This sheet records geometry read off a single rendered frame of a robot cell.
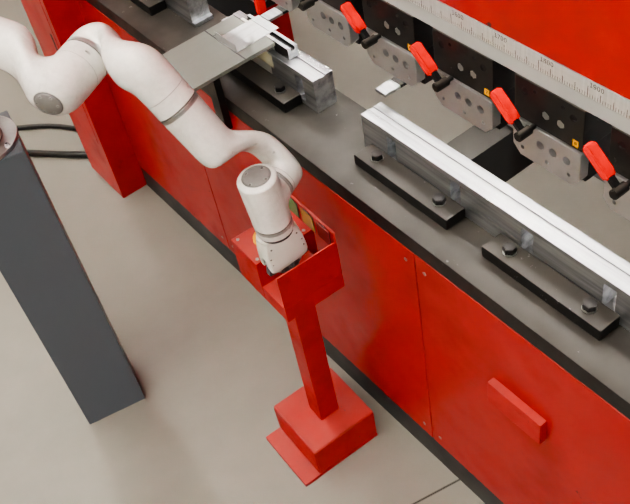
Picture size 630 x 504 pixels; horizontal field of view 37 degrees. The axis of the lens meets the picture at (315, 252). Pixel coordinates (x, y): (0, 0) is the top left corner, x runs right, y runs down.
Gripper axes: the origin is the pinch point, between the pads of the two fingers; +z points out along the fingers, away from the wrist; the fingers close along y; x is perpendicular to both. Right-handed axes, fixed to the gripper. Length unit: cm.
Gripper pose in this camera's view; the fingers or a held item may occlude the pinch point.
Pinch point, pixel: (292, 273)
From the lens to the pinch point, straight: 213.9
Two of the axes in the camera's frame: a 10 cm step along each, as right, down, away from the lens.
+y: -7.9, 5.7, -2.5
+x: 5.8, 5.4, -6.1
